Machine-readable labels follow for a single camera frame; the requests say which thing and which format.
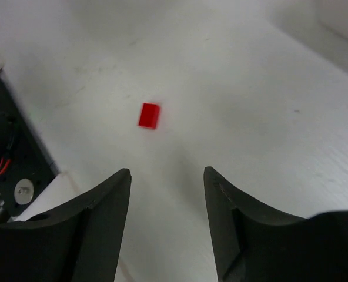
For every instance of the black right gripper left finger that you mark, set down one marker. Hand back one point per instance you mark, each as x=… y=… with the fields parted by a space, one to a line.
x=79 y=240

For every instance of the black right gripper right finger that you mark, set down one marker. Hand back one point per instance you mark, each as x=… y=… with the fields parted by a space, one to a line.
x=255 y=242

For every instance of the red lego brick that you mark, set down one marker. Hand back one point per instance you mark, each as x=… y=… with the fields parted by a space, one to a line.
x=149 y=116

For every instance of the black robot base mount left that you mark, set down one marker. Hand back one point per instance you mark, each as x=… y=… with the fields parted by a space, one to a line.
x=26 y=167

